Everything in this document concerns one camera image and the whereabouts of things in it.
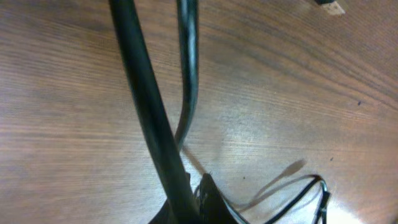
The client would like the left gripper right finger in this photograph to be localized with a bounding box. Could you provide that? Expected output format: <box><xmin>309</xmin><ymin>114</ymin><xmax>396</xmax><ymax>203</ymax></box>
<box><xmin>198</xmin><ymin>173</ymin><xmax>237</xmax><ymax>224</ymax></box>

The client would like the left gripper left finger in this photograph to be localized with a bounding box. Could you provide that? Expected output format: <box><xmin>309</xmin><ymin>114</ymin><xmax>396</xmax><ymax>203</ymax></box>
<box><xmin>149</xmin><ymin>200</ymin><xmax>174</xmax><ymax>224</ymax></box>

